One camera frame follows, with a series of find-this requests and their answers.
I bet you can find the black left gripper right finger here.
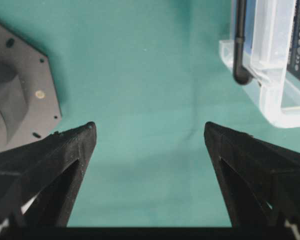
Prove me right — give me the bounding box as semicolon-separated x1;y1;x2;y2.
203;121;300;233

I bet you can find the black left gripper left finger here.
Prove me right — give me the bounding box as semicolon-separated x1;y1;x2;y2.
0;122;97;227

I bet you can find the clear plastic storage case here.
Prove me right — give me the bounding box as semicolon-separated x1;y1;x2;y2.
219;0;300;128

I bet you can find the green table cloth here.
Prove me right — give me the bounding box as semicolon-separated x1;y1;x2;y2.
0;0;300;227

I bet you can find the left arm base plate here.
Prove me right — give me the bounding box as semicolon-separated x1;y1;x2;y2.
0;23;62;152

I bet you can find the black cable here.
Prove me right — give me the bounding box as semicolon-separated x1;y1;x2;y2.
232;0;254;86

